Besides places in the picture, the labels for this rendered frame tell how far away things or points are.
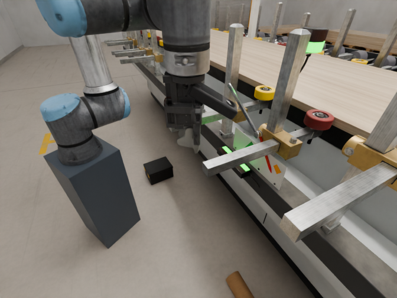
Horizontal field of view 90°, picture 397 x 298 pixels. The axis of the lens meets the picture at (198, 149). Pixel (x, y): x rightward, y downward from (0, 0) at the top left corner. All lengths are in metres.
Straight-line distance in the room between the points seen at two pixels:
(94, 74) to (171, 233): 0.99
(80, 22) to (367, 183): 0.53
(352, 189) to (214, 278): 1.00
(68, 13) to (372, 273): 0.79
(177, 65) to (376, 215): 0.73
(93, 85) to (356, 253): 1.04
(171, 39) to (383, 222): 0.77
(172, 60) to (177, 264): 1.12
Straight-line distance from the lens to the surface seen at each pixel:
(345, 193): 0.39
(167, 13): 0.40
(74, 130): 0.98
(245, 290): 1.20
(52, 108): 0.95
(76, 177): 1.01
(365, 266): 0.67
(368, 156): 0.51
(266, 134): 0.67
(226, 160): 0.53
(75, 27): 0.43
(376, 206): 0.83
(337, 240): 0.67
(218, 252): 1.33
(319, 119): 0.71
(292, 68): 0.58
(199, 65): 0.40
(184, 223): 1.42
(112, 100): 0.99
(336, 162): 0.83
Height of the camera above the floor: 1.20
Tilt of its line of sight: 37 degrees down
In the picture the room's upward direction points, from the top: straight up
